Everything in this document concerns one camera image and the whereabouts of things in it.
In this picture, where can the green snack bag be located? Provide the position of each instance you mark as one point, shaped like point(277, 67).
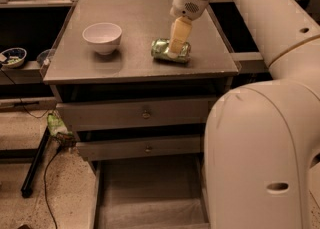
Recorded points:
point(57, 127)

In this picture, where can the middle grey drawer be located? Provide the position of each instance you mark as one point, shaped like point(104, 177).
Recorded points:
point(140, 147)

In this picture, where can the bottom grey open drawer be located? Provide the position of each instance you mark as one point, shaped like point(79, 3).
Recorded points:
point(163, 192)

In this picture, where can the top grey drawer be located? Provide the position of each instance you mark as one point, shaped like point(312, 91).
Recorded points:
point(120, 114)

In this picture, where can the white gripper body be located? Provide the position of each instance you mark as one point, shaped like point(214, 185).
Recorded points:
point(185, 4)

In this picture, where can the small clear glass bowl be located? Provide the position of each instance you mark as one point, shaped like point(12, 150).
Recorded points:
point(44, 58)

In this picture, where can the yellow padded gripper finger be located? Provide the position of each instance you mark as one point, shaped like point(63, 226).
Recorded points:
point(180, 31)

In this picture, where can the white ceramic bowl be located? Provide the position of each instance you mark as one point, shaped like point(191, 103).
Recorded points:
point(103, 38)

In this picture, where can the black metal leg bar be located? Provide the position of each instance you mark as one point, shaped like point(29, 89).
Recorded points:
point(26, 189)

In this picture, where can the grey drawer cabinet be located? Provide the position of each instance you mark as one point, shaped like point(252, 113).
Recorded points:
point(78, 74)

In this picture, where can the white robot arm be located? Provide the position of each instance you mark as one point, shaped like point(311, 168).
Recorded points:
point(261, 138)

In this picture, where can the crushed green can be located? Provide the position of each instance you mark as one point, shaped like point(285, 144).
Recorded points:
point(160, 50)

